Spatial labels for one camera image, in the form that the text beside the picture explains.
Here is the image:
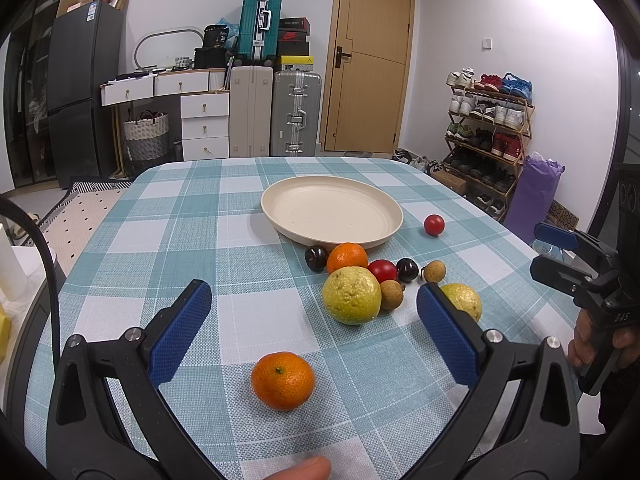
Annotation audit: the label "cream round plate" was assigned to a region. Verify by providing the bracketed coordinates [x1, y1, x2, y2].
[260, 176, 404, 249]

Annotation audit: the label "checkered teal tablecloth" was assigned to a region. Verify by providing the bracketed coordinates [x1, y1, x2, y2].
[22, 156, 597, 480]

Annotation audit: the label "right hand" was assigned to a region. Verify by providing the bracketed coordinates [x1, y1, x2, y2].
[567, 308, 640, 369]

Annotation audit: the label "patterned floor rug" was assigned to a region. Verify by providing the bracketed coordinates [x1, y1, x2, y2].
[39, 179, 131, 274]

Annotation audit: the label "small orange mandarin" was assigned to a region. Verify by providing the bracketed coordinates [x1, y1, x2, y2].
[250, 351, 314, 412]

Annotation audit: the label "beige suitcase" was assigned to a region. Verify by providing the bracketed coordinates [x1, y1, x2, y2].
[229, 66, 273, 158]

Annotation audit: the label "brown longan with stem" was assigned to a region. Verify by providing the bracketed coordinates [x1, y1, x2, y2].
[421, 260, 446, 283]

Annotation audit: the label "white drawer desk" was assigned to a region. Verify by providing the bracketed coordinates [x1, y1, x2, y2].
[101, 68, 230, 160]

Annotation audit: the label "wooden shoe rack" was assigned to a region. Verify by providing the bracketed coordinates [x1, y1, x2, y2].
[442, 67, 535, 221]

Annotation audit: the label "wooden door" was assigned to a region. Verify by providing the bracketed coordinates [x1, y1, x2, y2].
[320, 0, 416, 154]

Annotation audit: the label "red tomato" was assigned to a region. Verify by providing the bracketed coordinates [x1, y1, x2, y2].
[423, 214, 446, 237]
[368, 259, 397, 283]

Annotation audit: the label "purple bag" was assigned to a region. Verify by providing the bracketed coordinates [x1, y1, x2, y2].
[503, 152, 565, 244]

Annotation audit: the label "dark plum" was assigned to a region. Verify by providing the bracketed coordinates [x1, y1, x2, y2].
[304, 245, 329, 272]
[396, 258, 420, 284]

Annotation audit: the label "stacked shoe boxes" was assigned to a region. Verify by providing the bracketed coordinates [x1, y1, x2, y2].
[277, 16, 314, 72]

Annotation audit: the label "orange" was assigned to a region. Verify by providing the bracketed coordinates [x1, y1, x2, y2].
[326, 243, 369, 274]

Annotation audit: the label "large yellow-green guava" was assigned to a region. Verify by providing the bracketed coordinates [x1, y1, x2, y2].
[321, 266, 382, 326]

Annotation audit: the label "black cable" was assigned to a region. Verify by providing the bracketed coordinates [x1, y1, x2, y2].
[0, 196, 62, 376]

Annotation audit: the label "woven laundry basket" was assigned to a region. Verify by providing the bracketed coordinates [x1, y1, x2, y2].
[124, 110, 170, 162]

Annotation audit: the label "left hand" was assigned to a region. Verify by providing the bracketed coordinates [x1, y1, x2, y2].
[265, 456, 332, 480]

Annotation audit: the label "black refrigerator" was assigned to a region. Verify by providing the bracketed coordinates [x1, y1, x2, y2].
[47, 0, 124, 188]

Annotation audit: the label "oval mirror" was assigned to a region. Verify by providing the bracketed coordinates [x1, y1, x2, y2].
[131, 26, 204, 70]

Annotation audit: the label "teal suitcase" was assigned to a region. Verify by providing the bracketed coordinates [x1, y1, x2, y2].
[236, 0, 282, 66]

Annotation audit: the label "silver suitcase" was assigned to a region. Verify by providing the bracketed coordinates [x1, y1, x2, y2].
[270, 72, 322, 157]

